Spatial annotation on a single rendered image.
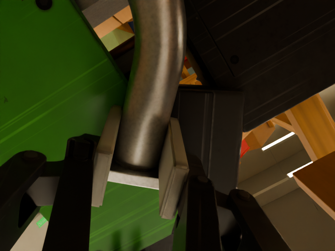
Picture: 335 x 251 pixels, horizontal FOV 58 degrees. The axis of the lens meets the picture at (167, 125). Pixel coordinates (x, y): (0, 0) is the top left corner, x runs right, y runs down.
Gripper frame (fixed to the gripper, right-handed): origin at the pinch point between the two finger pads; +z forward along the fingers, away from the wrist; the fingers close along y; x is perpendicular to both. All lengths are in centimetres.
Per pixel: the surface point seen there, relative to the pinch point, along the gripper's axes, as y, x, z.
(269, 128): 200, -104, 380
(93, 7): -14, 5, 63
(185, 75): 54, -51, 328
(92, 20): -15, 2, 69
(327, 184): 42, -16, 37
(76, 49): -5.2, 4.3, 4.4
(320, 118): 58, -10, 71
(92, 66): -4.0, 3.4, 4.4
